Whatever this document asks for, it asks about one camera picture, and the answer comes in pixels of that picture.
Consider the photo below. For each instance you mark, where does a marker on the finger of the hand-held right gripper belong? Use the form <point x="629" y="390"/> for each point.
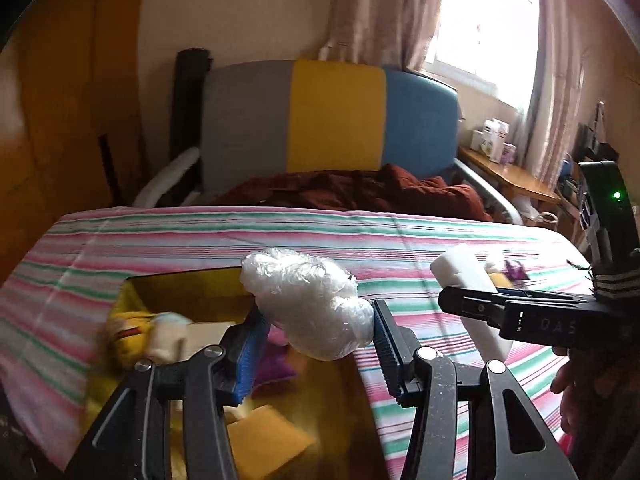
<point x="470" y="305"/>
<point x="540" y="294"/>

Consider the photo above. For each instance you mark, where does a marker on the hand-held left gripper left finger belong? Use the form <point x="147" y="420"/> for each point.
<point x="247" y="355"/>

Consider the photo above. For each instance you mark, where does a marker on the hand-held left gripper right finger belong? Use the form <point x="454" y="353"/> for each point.
<point x="387" y="345"/>

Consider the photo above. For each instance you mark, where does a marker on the white foam roll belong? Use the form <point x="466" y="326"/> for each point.
<point x="465" y="270"/>

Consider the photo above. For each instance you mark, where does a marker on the white cardboard box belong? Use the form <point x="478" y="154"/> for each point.
<point x="210" y="332"/>

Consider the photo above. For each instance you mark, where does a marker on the yellow sponge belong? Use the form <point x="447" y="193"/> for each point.
<point x="270" y="435"/>

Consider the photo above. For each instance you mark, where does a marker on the clear plastic bag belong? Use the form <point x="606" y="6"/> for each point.
<point x="310" y="300"/>

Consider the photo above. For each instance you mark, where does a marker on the gold tin box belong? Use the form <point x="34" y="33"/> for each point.
<point x="330" y="410"/>

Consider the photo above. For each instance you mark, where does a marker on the person's right hand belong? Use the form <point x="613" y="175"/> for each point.
<point x="570" y="390"/>

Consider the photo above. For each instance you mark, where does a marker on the purple packet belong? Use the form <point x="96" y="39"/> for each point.
<point x="275" y="365"/>

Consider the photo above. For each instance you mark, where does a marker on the small purple wrapper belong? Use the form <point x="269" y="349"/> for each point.
<point x="515" y="272"/>

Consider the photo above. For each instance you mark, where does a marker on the small orange packet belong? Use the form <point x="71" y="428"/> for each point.
<point x="497" y="280"/>

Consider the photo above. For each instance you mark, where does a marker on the wooden side table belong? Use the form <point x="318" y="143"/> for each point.
<point x="515" y="180"/>

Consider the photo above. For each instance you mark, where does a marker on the yellow snack packet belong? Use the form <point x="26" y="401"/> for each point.
<point x="130" y="330"/>

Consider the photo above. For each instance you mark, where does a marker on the pale purple box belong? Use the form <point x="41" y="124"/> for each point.
<point x="510" y="152"/>

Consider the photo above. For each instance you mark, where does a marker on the striped tablecloth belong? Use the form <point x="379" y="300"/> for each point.
<point x="150" y="240"/>

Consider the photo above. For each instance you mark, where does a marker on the tall white box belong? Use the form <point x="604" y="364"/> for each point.
<point x="495" y="137"/>

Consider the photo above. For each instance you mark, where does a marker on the dark red blanket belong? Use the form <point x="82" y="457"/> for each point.
<point x="360" y="190"/>

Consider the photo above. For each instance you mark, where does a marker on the small white box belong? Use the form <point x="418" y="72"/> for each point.
<point x="477" y="142"/>

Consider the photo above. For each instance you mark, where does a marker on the pink patterned curtain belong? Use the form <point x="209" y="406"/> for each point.
<point x="380" y="10"/>
<point x="555" y="85"/>

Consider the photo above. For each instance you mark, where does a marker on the grey yellow blue headboard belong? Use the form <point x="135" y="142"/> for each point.
<point x="340" y="120"/>

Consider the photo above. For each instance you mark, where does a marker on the window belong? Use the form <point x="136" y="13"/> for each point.
<point x="485" y="25"/>

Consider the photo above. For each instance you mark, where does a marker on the black rolled mat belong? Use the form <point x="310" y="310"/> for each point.
<point x="187" y="110"/>

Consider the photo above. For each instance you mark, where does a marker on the wooden wardrobe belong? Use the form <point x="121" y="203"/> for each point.
<point x="60" y="110"/>

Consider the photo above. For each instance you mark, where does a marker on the grey bed rail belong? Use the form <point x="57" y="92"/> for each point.
<point x="492" y="195"/>

